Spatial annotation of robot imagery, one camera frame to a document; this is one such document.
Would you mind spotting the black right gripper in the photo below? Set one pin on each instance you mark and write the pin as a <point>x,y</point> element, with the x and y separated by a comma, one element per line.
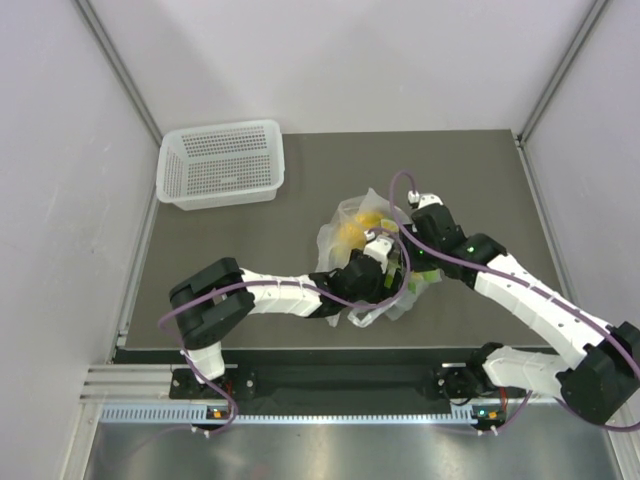
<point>413,234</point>

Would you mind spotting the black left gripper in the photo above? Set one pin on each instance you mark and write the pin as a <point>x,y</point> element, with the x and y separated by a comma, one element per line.
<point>383,292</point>

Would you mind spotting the clear plastic bag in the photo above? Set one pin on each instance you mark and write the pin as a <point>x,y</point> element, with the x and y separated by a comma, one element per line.
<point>331,256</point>

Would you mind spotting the yellow banana bunch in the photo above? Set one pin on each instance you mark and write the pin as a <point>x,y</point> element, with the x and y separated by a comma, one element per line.
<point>351,230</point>

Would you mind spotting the green apple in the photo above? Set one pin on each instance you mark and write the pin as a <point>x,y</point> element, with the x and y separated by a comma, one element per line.
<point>420,281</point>

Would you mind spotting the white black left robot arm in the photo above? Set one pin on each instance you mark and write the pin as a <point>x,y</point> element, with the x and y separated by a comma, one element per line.
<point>211,303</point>

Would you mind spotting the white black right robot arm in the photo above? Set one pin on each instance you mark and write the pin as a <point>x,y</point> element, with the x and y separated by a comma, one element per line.
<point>594,369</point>

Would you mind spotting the white perforated plastic basket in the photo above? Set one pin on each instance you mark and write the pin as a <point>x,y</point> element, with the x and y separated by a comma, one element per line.
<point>221,165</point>

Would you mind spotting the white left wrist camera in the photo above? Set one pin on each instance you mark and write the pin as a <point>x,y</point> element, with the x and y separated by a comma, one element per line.
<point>379,248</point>

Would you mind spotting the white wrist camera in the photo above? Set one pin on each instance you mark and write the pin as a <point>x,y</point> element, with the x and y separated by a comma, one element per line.
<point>379,248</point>
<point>417,200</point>

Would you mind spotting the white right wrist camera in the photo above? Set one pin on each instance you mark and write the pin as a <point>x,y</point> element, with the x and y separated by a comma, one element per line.
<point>417,200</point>

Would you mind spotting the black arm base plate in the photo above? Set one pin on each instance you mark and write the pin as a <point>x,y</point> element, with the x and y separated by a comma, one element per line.
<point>331,390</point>

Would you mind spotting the aluminium frame rail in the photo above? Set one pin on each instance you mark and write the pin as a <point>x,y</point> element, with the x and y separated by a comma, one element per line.
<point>127,383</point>

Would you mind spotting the white slotted cable duct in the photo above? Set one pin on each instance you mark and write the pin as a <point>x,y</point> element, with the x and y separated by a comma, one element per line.
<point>200,414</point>

